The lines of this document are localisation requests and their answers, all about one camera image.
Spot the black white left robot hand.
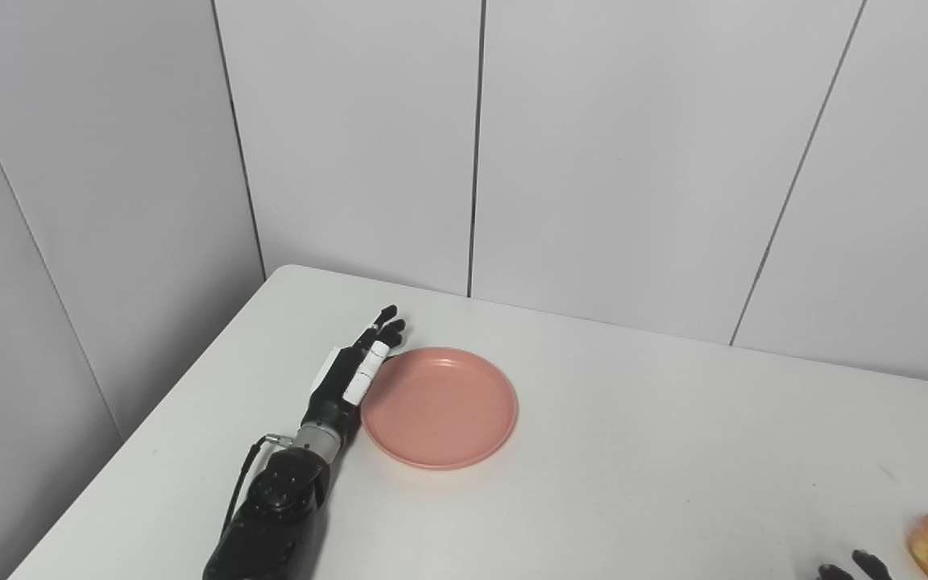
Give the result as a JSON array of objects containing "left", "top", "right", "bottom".
[{"left": 300, "top": 304, "right": 408, "bottom": 454}]

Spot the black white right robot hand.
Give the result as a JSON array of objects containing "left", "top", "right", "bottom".
[{"left": 816, "top": 549, "right": 894, "bottom": 580}]

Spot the pink round plate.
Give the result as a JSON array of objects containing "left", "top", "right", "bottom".
[{"left": 359, "top": 346, "right": 520, "bottom": 471}]

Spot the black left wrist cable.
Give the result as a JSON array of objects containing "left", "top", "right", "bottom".
[{"left": 222, "top": 434, "right": 296, "bottom": 539}]

